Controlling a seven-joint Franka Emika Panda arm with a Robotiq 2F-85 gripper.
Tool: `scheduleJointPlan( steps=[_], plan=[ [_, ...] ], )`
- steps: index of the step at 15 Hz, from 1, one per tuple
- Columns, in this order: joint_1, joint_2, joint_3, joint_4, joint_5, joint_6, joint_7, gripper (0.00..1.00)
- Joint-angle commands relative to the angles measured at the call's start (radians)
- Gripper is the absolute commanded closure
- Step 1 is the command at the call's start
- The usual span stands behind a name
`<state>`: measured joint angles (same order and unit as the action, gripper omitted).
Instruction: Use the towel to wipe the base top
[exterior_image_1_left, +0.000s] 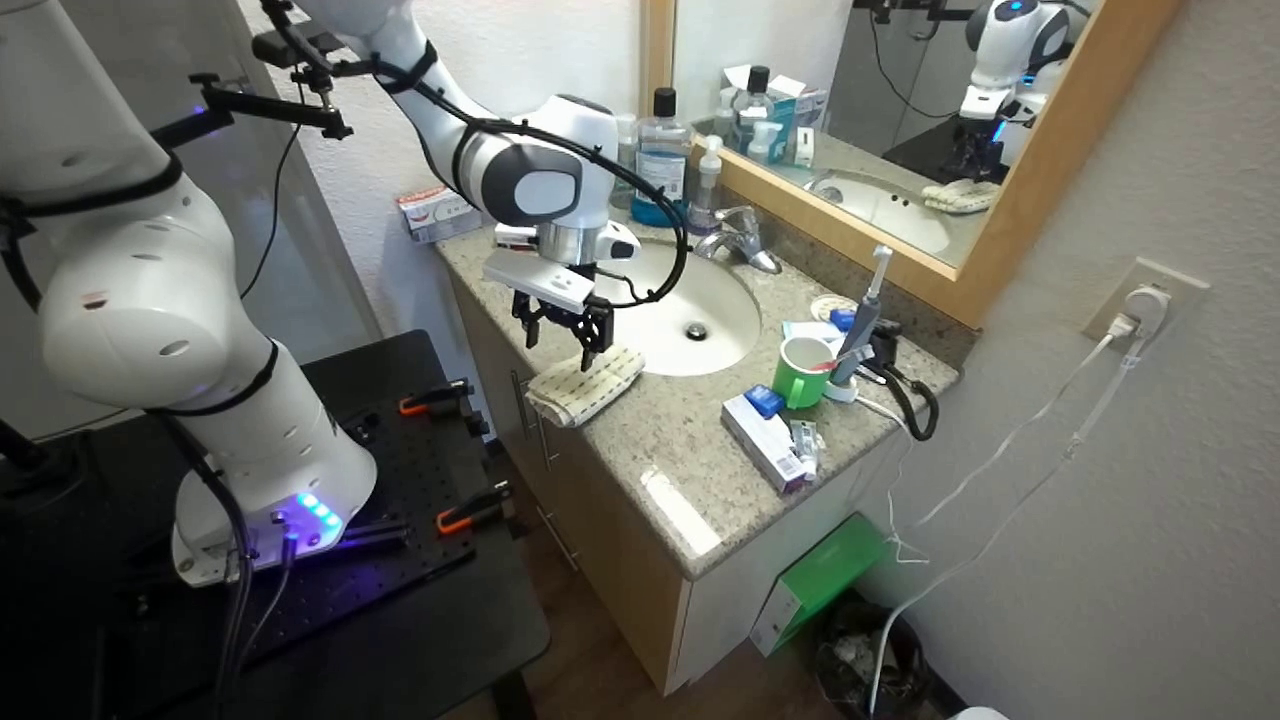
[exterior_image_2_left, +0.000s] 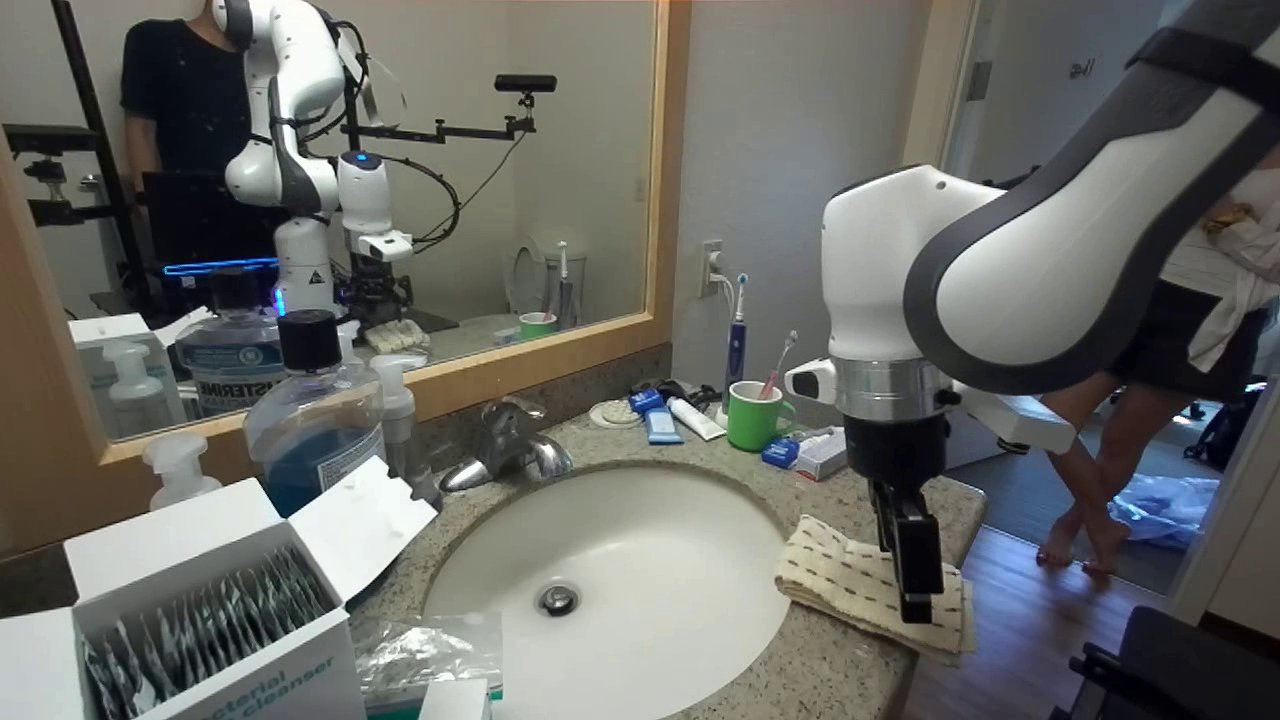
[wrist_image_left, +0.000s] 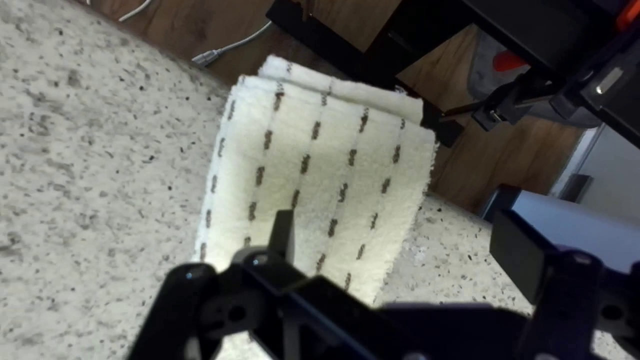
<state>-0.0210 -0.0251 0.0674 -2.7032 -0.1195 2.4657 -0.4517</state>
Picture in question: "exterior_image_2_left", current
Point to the white wall power outlet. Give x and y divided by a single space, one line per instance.
715 268

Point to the white toothpaste tube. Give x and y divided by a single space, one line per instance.
695 418

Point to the cream towel with dashed stripes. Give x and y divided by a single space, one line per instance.
852 581

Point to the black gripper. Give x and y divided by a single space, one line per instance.
897 450

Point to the electric toothbrush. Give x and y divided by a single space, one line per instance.
738 334

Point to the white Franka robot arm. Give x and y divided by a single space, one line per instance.
1065 241

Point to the chrome sink faucet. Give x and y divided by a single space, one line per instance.
514 445

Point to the clear soap dispenser bottle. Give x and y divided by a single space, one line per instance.
181 471

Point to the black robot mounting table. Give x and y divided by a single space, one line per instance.
1172 666

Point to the clear plastic bag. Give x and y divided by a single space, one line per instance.
425 666

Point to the green cup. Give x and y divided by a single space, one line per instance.
756 418

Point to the person in white top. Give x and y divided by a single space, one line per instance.
1135 453

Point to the white oval sink basin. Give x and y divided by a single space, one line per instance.
640 584

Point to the small blue packet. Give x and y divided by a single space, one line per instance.
782 450

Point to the open white box of picks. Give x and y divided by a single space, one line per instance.
200 625

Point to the blue white flat packet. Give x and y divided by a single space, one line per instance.
656 418

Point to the wood framed wall mirror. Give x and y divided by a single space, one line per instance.
402 386

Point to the small white blue cardboard box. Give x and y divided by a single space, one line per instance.
822 453

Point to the small clear pump bottle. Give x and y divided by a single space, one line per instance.
396 420

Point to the blue mouthwash bottle black cap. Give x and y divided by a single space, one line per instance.
311 426

